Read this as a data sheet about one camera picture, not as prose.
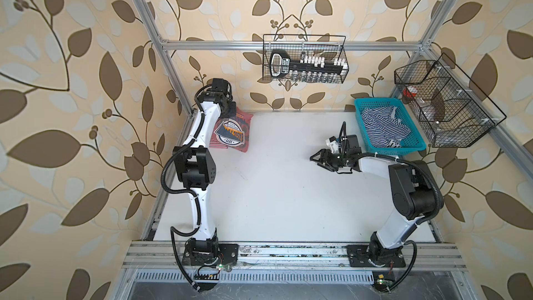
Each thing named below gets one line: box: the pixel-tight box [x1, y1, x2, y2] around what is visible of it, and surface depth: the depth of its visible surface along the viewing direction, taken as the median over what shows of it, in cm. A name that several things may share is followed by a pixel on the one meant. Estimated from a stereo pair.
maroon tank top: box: [209, 106, 254, 153], surface depth 96 cm
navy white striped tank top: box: [360, 104, 412, 148], surface depth 110 cm
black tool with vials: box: [269, 50, 349, 82], surface depth 86 cm
